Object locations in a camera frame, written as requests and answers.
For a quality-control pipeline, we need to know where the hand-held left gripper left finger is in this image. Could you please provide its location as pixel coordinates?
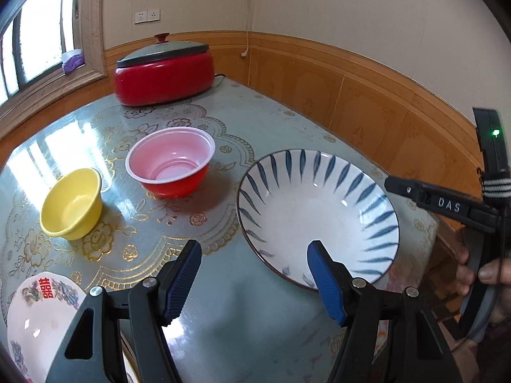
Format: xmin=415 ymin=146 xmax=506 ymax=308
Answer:
xmin=45 ymin=240 xmax=202 ymax=383

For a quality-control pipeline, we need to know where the grey pot lid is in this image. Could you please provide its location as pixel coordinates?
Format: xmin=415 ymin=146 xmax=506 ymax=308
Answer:
xmin=117 ymin=33 xmax=211 ymax=68

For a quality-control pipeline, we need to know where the person's right hand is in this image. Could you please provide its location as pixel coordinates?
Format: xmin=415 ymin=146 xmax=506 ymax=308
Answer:
xmin=455 ymin=243 xmax=511 ymax=325

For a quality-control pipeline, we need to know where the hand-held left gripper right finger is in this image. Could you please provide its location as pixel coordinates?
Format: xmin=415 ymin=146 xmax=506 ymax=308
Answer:
xmin=307 ymin=240 xmax=456 ymax=383

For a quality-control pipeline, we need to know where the yellow bowl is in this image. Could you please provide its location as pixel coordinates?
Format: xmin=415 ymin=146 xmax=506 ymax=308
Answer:
xmin=40 ymin=168 xmax=103 ymax=241

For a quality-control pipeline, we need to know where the window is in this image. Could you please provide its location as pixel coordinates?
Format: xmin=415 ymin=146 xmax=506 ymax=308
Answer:
xmin=0 ymin=0 xmax=108 ymax=118

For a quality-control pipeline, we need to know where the white power cord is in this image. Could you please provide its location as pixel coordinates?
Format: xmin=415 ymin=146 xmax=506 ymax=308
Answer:
xmin=240 ymin=0 xmax=260 ymax=59

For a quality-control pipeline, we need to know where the red electric pot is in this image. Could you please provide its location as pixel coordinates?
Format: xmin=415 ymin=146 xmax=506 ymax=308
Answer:
xmin=115 ymin=50 xmax=215 ymax=107

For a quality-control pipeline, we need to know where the purple tissue box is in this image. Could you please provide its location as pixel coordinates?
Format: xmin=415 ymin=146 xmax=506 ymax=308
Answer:
xmin=62 ymin=49 xmax=85 ymax=74

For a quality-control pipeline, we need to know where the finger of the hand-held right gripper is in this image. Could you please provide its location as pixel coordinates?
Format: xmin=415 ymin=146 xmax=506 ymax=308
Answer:
xmin=384 ymin=175 xmax=500 ymax=234

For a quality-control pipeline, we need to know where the blue striped white bowl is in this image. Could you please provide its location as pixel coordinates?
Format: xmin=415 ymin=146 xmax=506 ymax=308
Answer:
xmin=237 ymin=149 xmax=400 ymax=292

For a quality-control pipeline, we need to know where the red plastic bowl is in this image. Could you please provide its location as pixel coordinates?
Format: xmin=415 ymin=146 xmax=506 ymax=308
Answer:
xmin=125 ymin=126 xmax=216 ymax=199

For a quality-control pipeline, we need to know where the small white red-print plate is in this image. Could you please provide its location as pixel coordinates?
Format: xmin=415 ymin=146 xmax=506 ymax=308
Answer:
xmin=7 ymin=273 xmax=86 ymax=383

